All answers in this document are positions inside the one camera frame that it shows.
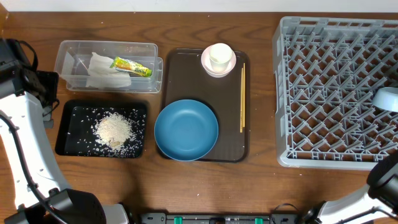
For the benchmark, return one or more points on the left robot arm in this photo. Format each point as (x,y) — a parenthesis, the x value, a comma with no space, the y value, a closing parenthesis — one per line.
(43,195)

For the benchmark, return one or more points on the small light blue bowl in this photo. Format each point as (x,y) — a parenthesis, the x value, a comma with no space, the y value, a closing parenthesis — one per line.
(386,98)

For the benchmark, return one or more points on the black food waste tray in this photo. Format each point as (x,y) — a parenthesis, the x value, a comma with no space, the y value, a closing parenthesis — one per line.
(62,130)

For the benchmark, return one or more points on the pink bowl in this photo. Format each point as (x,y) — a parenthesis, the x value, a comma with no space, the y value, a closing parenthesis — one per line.
(206,64)

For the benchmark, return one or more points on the grey dishwasher rack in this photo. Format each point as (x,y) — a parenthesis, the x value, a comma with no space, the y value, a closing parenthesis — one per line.
(327,71)

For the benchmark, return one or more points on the dark brown serving tray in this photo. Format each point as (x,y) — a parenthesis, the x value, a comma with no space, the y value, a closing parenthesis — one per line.
(186,79)

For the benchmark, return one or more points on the white rice food scraps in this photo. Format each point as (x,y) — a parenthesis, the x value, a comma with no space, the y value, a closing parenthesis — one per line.
(113,130)

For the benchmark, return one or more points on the left wooden chopstick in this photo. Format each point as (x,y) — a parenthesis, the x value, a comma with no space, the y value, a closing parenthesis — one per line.
(241,102)

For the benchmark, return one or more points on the clear plastic waste bin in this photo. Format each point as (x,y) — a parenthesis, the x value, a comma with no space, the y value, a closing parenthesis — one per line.
(74,56)

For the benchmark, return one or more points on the wooden chopstick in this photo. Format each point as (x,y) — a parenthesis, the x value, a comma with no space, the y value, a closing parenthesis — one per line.
(244,94)
(241,102)

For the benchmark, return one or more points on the right wooden chopstick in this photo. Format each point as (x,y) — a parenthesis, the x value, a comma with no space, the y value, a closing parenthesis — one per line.
(244,94)

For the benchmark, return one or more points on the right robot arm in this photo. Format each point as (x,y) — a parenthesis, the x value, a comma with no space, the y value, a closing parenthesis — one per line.
(376,199)

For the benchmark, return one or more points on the cream cup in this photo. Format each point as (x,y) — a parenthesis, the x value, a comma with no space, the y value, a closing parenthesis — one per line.
(220,56)

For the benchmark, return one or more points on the white napkin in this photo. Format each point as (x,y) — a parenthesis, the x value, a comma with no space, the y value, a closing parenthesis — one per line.
(101,75)

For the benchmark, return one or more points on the large dark blue plate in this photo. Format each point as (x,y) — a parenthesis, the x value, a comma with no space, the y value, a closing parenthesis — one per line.
(186,130)

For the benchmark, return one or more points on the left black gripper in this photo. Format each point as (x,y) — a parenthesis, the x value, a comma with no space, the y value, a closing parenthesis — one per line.
(48,79)

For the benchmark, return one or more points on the yellow green snack wrapper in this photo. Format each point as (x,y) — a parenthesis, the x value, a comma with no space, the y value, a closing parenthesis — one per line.
(125,65)

